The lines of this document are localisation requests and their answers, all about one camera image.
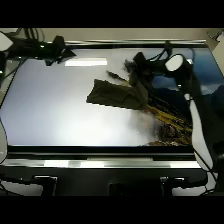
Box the black cable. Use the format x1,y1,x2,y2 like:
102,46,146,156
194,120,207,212
146,40,175,64
22,28,46,44

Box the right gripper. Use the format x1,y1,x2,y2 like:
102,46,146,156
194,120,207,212
132,51,155,80

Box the olive green T-shirt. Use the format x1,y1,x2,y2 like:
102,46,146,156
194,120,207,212
85,68,150,111

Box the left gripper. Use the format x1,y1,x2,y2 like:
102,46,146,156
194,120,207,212
44,35,77,66

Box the silver frame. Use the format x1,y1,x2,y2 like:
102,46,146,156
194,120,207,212
0,151,224,197

